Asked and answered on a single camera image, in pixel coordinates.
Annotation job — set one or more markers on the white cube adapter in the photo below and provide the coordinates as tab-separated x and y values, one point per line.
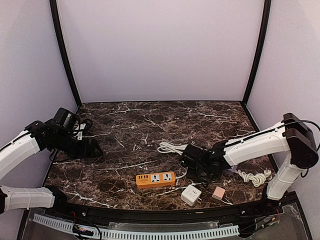
190	195

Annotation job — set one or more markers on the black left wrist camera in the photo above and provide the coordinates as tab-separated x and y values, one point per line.
65	118

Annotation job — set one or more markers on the black frame post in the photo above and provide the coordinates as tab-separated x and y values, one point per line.
258	51
63	51

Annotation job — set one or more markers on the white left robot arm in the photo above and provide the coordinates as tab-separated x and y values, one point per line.
35	138

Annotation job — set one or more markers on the pink charger plug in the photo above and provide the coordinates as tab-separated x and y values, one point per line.
218	193

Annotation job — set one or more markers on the black left frame post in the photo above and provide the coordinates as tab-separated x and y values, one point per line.
63	51

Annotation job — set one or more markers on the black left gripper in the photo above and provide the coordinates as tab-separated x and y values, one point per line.
83	153

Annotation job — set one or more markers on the black right frame post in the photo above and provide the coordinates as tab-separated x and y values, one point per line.
258	51

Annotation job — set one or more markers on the white slotted cable duct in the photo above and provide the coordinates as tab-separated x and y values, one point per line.
115	234

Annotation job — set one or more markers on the black front rail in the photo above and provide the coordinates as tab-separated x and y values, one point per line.
237	214

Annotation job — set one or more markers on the orange power strip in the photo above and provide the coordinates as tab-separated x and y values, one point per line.
154	180

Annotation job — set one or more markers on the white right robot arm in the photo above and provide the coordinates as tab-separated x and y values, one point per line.
291	135

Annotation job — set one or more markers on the purple power strip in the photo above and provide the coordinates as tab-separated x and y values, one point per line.
231	171

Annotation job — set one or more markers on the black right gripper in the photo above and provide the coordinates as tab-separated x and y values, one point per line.
191	175

